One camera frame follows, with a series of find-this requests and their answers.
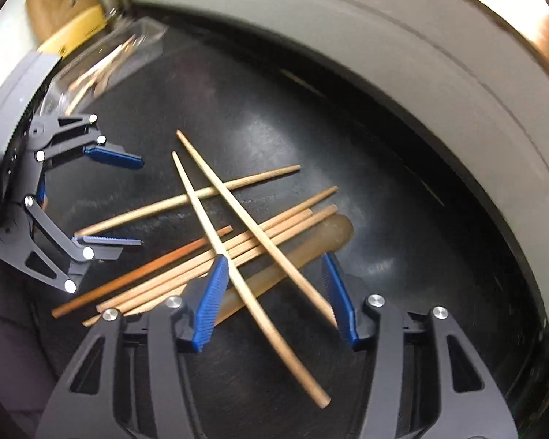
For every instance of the yellow cardboard box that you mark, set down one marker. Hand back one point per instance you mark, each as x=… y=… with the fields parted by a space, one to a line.
x=73 y=34

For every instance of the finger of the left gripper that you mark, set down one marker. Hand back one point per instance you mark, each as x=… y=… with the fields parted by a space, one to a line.
x=104 y=248
x=114 y=157

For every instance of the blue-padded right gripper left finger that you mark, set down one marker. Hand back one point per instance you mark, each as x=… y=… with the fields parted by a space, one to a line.
x=201 y=304

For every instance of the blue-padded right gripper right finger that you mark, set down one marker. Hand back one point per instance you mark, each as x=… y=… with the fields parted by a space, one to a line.
x=347 y=294

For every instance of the wooden chopstick lying across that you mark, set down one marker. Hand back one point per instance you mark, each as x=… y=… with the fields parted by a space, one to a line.
x=177 y=201

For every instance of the clear plastic utensil tray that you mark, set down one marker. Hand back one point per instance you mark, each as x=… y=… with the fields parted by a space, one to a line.
x=148 y=46

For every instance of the dark reddish wooden chopstick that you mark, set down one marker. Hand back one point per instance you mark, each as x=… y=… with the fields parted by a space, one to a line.
x=128 y=278

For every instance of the wooden cutting board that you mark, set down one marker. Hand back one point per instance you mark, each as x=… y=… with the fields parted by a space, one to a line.
x=48 y=16

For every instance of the crossing light wooden chopstick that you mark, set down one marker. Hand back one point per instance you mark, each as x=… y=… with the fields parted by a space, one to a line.
x=281 y=259

